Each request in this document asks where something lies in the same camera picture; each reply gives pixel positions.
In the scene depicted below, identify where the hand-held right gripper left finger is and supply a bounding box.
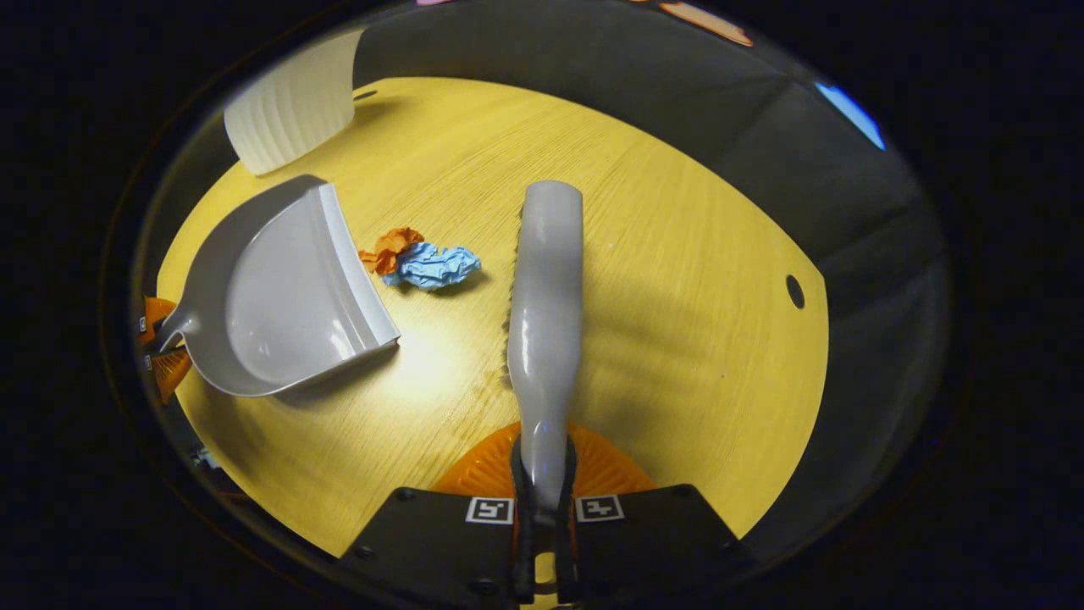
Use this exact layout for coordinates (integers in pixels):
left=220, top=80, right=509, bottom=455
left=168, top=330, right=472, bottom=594
left=339, top=422, right=536, bottom=607

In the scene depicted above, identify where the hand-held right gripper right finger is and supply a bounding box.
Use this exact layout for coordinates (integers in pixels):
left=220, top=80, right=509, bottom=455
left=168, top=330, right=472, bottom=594
left=555, top=422, right=755, bottom=607

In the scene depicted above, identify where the grey plastic dustpan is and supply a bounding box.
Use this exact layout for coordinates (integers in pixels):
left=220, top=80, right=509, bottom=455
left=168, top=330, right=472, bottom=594
left=155, top=175, right=401, bottom=399

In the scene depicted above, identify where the small grey broom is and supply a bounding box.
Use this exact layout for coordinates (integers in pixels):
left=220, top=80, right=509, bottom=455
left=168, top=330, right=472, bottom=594
left=506, top=180, right=585, bottom=509

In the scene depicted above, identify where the orange paper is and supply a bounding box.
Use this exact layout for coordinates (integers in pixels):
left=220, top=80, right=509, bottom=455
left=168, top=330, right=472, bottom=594
left=357, top=227, right=424, bottom=276

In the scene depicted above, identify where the white ribbed garbage bin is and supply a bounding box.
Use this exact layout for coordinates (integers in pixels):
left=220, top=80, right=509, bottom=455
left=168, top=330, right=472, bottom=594
left=223, top=30, right=365, bottom=176

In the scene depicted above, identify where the blue paper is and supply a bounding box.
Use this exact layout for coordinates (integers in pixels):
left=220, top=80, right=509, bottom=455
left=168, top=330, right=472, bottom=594
left=381, top=242, right=482, bottom=292

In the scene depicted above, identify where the wooden desktop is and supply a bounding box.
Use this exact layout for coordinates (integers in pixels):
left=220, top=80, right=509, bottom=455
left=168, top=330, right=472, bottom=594
left=157, top=76, right=829, bottom=560

